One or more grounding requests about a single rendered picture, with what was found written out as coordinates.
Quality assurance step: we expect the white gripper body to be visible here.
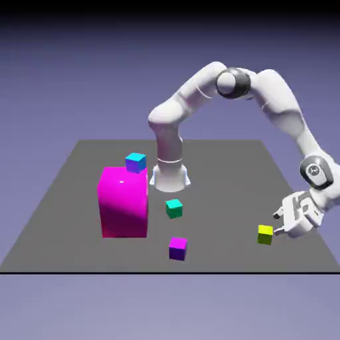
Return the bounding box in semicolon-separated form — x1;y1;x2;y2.
280;191;324;239

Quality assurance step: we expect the small yellow cube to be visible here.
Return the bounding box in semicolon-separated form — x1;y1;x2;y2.
256;224;274;246

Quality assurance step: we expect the small green cube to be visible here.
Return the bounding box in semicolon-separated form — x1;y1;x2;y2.
165;198;184;220

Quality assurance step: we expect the small purple cube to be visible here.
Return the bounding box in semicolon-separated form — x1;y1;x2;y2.
168;236;189;262

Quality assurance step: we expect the small blue cube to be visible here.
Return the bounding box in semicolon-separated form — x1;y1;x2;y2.
125;152;147;175

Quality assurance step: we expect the large magenta box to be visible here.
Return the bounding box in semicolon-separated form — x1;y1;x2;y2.
96;166;149;239

